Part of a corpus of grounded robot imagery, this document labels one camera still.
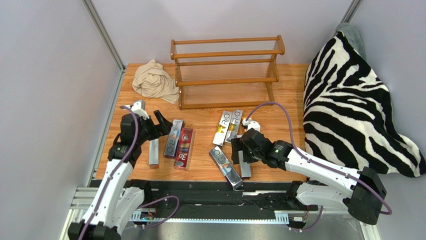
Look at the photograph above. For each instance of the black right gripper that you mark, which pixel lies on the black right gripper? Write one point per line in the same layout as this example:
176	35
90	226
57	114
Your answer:
240	150

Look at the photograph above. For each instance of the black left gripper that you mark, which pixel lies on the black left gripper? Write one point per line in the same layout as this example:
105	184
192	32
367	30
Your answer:
162	129

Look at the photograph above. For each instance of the red 3D toothpaste box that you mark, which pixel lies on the red 3D toothpaste box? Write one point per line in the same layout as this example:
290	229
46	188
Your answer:
184	149
245	170

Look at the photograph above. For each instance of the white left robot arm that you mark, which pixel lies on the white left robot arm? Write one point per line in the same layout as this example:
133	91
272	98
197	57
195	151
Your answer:
115	202

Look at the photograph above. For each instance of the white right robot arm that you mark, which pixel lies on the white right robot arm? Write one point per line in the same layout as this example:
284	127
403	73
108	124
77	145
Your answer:
360	192

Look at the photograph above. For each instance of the wooden two-tier shelf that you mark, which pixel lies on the wooden two-tier shelf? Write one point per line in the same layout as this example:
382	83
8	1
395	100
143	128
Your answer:
227	72

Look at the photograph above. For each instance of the silver gold toothpaste box right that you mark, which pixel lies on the silver gold toothpaste box right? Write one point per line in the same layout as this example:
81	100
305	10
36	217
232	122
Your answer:
234	125

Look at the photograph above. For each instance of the silver gold toothpaste box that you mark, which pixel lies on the silver gold toothpaste box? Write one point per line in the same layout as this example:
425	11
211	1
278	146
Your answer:
234	125
222	128

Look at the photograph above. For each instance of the silver purple R&O toothpaste box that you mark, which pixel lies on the silver purple R&O toothpaste box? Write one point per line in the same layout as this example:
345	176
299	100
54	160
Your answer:
226	168

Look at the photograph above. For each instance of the silver gold toothpaste box left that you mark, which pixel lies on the silver gold toothpaste box left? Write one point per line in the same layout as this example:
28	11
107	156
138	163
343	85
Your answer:
222	128

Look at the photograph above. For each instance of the silver blue Sensitive toothpaste box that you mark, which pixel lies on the silver blue Sensitive toothpaste box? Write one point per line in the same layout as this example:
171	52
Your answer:
172	142

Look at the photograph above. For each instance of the beige crumpled cloth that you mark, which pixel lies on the beige crumpled cloth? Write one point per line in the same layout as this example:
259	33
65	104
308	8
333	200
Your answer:
152	81

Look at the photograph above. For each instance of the zebra print blanket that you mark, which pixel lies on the zebra print blanket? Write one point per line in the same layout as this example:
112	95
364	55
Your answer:
348	115

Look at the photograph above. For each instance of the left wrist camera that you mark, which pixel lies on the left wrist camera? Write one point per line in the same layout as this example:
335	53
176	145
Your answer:
138	107

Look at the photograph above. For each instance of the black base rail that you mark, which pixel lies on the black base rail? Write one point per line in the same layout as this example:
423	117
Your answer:
217	200

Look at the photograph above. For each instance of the aluminium frame post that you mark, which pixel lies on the aluminium frame post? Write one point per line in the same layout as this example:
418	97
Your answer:
97	20

